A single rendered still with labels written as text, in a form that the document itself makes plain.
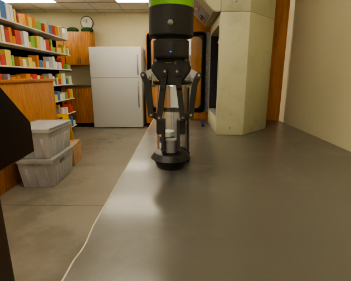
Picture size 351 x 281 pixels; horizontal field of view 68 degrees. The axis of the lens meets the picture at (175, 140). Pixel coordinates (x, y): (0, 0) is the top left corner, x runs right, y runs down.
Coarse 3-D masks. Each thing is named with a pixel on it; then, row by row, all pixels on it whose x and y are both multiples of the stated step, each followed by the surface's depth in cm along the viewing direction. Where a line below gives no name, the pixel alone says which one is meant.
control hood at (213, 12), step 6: (198, 0) 101; (204, 0) 96; (210, 0) 96; (216, 0) 96; (204, 6) 101; (210, 6) 96; (216, 6) 96; (210, 12) 101; (216, 12) 98; (198, 18) 125; (210, 18) 109; (204, 24) 124; (210, 24) 120
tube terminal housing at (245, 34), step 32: (224, 0) 96; (256, 0) 98; (224, 32) 98; (256, 32) 102; (224, 64) 101; (256, 64) 106; (224, 96) 104; (256, 96) 110; (224, 128) 107; (256, 128) 115
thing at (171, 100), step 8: (184, 80) 66; (168, 88) 67; (184, 88) 68; (168, 96) 67; (176, 96) 67; (184, 96) 68; (168, 104) 68; (176, 104) 68; (184, 104) 69; (168, 112) 68; (176, 112) 68; (168, 120) 69; (176, 120) 69; (168, 128) 69; (176, 128) 69; (160, 136) 71; (168, 136) 70; (176, 136) 70; (184, 136) 71; (160, 144) 71; (184, 144) 71
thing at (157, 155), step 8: (168, 144) 58; (176, 144) 59; (160, 152) 59; (168, 152) 59; (176, 152) 59; (184, 152) 59; (160, 160) 57; (168, 160) 56; (176, 160) 56; (184, 160) 57; (160, 168) 59; (168, 168) 58; (176, 168) 58
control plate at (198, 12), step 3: (195, 0) 105; (195, 3) 108; (198, 3) 105; (195, 6) 112; (198, 6) 108; (195, 9) 116; (198, 9) 112; (201, 9) 108; (195, 12) 120; (198, 12) 115; (201, 12) 112; (204, 12) 107; (198, 15) 119; (204, 15) 111; (207, 15) 107; (204, 18) 115; (207, 18) 112; (204, 21) 119
